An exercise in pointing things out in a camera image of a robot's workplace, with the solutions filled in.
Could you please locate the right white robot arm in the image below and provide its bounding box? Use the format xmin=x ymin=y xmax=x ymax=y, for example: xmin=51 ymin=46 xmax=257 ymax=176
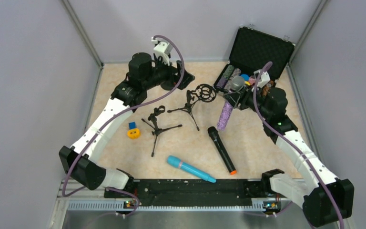
xmin=224 ymin=86 xmax=355 ymax=229

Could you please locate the purple cable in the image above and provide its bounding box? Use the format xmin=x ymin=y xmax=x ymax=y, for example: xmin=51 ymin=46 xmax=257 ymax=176
xmin=252 ymin=61 xmax=345 ymax=229
xmin=61 ymin=34 xmax=186 ymax=217

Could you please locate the purple glitter microphone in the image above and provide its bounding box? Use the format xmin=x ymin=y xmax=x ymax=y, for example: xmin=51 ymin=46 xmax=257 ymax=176
xmin=217 ymin=75 xmax=245 ymax=131

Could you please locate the black poker chip case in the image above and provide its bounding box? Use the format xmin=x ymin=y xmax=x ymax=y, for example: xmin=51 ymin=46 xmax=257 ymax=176
xmin=213 ymin=26 xmax=295 ymax=95

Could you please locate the black tripod clip stand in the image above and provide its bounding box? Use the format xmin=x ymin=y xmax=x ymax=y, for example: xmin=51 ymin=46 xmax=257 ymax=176
xmin=141 ymin=105 xmax=183 ymax=157

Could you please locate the black microphone orange end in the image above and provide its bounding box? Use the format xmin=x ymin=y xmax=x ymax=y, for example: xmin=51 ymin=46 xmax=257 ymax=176
xmin=207 ymin=126 xmax=237 ymax=175

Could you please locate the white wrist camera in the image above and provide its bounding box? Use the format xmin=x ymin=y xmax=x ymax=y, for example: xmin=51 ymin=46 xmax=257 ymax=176
xmin=151 ymin=37 xmax=173 ymax=66
xmin=254 ymin=70 xmax=270 ymax=88

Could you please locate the black round-base mic stand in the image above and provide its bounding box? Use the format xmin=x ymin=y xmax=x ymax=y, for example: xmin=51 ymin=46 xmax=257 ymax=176
xmin=160 ymin=79 xmax=176 ymax=91

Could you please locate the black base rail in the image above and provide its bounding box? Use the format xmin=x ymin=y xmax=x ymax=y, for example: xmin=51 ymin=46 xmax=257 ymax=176
xmin=68 ymin=179 xmax=289 ymax=217

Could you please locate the tripod stand with shock mount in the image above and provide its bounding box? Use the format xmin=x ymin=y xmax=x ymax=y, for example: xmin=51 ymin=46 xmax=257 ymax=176
xmin=167 ymin=83 xmax=217 ymax=131

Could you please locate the light blue microphone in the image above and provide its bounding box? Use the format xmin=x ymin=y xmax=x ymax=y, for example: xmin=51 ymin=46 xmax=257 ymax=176
xmin=166 ymin=156 xmax=216 ymax=183

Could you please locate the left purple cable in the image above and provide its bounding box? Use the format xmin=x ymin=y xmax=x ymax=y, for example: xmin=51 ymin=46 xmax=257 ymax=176
xmin=61 ymin=34 xmax=186 ymax=217

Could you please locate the yellow and blue toy block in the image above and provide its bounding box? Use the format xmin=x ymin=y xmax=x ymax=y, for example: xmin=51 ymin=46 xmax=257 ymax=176
xmin=127 ymin=122 xmax=141 ymax=140

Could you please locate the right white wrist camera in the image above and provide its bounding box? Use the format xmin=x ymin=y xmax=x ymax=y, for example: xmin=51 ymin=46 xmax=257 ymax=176
xmin=254 ymin=70 xmax=270 ymax=88

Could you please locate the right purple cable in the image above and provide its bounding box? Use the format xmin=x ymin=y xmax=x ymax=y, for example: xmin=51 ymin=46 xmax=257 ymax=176
xmin=252 ymin=61 xmax=345 ymax=229

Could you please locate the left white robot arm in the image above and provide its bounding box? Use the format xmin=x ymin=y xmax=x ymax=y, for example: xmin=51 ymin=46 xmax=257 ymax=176
xmin=59 ymin=52 xmax=194 ymax=190

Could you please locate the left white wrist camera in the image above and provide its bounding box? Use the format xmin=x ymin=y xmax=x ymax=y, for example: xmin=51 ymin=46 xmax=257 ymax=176
xmin=151 ymin=37 xmax=173 ymax=66

